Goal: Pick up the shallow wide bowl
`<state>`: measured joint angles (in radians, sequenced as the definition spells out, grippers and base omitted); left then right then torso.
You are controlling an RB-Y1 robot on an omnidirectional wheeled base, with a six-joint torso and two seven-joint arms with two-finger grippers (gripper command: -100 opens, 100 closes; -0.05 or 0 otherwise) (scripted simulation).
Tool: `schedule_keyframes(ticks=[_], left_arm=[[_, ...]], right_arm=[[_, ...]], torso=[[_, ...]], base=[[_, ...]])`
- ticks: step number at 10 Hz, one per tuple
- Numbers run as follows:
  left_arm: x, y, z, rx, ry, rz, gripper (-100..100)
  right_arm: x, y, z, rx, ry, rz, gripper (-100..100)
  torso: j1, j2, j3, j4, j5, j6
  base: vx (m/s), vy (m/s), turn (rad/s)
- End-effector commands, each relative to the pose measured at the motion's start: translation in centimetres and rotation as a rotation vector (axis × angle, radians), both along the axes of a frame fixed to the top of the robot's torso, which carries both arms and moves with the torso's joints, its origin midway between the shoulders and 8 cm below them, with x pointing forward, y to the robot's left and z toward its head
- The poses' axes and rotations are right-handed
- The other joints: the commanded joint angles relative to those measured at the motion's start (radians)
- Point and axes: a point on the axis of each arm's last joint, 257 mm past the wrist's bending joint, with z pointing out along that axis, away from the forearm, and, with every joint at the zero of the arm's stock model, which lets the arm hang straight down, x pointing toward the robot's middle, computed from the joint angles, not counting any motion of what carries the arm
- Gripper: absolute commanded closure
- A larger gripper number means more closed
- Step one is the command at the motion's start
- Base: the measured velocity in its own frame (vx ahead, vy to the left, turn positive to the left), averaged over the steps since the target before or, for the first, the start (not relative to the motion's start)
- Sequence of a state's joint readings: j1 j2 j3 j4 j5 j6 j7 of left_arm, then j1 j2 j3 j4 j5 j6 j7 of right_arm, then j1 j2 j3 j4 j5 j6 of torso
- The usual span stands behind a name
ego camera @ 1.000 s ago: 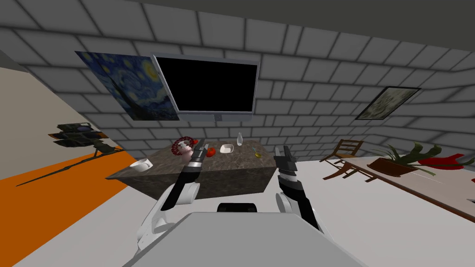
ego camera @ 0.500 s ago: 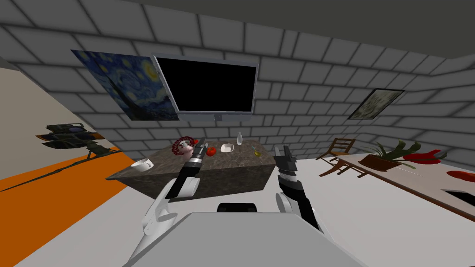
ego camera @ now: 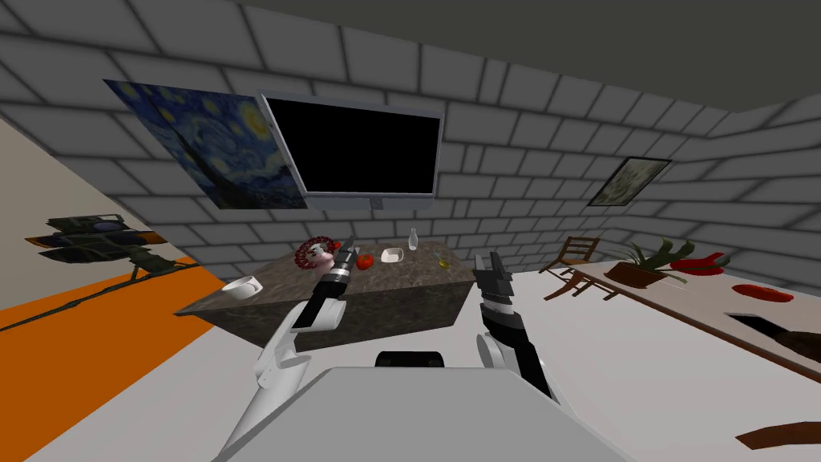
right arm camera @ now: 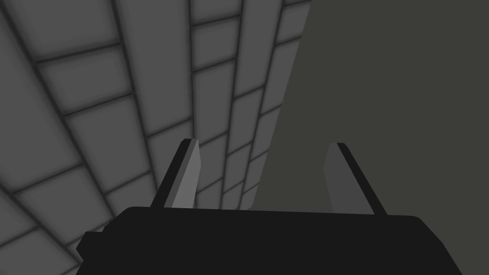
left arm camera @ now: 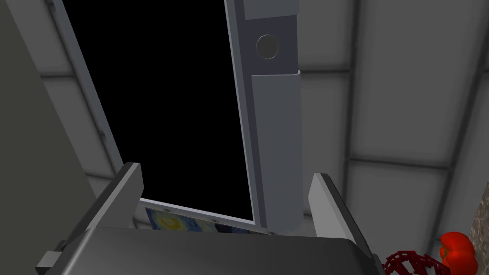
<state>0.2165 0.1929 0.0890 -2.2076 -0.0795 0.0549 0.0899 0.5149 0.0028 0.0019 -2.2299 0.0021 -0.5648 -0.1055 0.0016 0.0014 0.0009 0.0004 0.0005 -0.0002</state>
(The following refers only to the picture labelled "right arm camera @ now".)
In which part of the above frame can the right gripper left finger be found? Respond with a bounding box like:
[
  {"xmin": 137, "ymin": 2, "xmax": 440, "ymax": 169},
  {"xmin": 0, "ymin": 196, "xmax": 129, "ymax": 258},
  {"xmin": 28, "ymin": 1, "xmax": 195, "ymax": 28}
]
[{"xmin": 150, "ymin": 138, "xmax": 202, "ymax": 210}]

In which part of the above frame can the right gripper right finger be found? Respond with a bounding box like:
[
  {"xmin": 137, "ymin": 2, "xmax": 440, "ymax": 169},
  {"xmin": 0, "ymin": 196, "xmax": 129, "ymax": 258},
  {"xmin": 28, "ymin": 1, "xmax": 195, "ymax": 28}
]
[{"xmin": 323, "ymin": 142, "xmax": 388, "ymax": 216}]

